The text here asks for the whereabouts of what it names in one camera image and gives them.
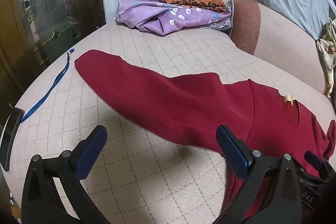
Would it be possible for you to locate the clear plastic bag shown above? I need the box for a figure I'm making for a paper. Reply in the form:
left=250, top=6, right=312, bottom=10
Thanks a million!
left=205, top=5, right=233, bottom=31

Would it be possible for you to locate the purple floral cloth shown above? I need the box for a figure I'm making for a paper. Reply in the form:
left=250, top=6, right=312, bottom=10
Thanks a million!
left=116, top=0, right=233, bottom=36

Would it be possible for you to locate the pink bolster with brown end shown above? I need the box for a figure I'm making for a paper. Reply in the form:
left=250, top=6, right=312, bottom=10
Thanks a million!
left=230, top=0, right=328, bottom=94

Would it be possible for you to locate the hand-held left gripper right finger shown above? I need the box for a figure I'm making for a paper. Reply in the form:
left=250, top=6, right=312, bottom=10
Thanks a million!
left=213, top=124, right=302, bottom=224

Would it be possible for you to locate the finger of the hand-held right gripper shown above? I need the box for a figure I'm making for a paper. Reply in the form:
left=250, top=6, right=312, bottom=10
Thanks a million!
left=304, top=151, right=336, bottom=182

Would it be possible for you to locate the pink quilted bed cover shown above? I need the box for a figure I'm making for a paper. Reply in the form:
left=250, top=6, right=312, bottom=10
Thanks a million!
left=0, top=21, right=332, bottom=224

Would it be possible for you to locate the red garment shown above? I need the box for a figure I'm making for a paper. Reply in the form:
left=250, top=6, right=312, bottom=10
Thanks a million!
left=74, top=49, right=336, bottom=222

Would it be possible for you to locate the beige patterned cloth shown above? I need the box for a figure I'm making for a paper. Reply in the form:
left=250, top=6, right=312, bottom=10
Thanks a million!
left=316, top=18, right=336, bottom=98

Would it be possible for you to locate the wooden door with stained glass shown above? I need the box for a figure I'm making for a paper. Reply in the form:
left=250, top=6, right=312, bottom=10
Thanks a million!
left=0, top=0, right=105, bottom=119

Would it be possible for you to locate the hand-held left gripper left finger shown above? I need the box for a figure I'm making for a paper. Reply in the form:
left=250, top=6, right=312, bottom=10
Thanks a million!
left=21, top=124, right=111, bottom=224

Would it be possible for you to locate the black phone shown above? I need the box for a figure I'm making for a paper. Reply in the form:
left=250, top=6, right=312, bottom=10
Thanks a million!
left=0, top=107, right=25, bottom=172

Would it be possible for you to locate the blue lanyard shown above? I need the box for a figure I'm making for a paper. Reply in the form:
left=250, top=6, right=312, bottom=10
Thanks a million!
left=21, top=48, right=76, bottom=123

